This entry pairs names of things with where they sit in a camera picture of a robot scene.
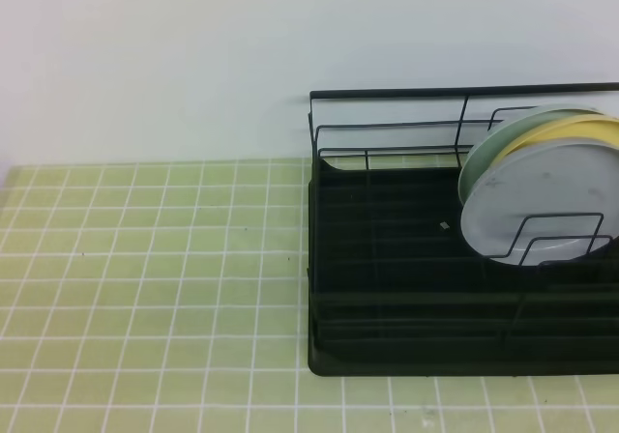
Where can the grey round plate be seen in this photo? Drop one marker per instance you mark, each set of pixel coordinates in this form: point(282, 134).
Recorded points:
point(552, 201)

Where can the pale green plate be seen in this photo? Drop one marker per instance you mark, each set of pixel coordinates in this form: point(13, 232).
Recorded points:
point(503, 133)

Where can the yellow plate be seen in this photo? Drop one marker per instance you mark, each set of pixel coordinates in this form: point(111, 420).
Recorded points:
point(592, 126)

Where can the black wire dish rack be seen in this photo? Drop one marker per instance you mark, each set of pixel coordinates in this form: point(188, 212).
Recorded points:
point(394, 288)

